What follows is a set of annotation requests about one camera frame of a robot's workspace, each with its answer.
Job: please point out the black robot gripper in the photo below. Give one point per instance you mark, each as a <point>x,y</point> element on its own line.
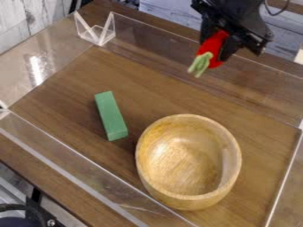
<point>238,17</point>

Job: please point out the red plush radish toy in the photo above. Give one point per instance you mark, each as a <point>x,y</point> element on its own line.
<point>207,55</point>

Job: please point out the green rectangular block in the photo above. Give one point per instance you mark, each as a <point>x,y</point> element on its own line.
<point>111,116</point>

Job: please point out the wooden bowl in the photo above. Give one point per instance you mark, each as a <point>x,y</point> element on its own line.
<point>189,161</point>

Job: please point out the black clamp under table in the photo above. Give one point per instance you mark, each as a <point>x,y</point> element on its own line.
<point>23,212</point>

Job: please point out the clear acrylic tray wall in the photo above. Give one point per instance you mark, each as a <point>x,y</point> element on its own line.
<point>54,141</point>

